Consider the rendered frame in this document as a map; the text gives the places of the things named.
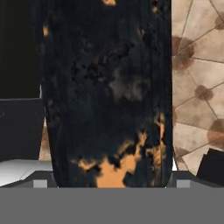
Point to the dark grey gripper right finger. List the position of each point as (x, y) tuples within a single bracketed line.
[(183, 178)]

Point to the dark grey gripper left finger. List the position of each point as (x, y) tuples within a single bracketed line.
[(40, 178)]

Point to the black and orange soap dispenser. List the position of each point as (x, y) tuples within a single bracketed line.
[(105, 96)]

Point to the black block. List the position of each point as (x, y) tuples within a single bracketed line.
[(212, 166)]

